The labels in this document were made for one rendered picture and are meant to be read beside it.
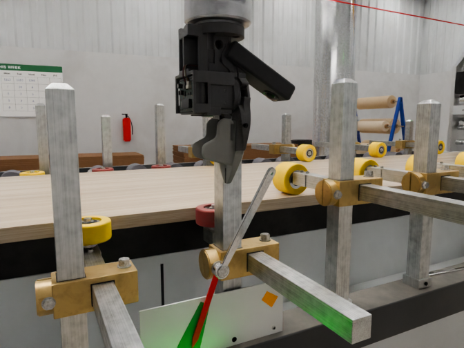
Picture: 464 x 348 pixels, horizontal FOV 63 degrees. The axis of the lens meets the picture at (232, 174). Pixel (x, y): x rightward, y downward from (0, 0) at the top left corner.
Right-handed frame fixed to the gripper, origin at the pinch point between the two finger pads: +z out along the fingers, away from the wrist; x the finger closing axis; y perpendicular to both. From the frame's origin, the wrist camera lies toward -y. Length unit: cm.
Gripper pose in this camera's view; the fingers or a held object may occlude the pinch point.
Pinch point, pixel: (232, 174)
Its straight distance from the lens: 54.5
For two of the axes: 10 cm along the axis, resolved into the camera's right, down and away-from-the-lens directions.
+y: -8.9, 0.6, -4.5
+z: 0.0, 9.9, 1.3
